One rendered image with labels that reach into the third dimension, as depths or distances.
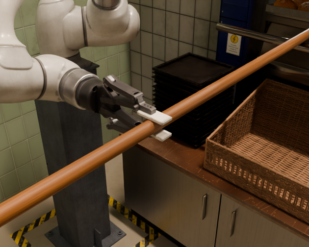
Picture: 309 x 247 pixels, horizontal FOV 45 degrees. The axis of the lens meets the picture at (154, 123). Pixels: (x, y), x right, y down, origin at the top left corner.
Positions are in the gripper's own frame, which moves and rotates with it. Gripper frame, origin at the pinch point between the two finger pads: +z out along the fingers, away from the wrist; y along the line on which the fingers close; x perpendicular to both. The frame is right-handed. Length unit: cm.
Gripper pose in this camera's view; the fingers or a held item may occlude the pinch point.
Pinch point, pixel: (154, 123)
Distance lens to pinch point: 75.7
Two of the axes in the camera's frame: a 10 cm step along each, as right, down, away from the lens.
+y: 0.0, 8.5, 5.3
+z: 7.5, 3.5, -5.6
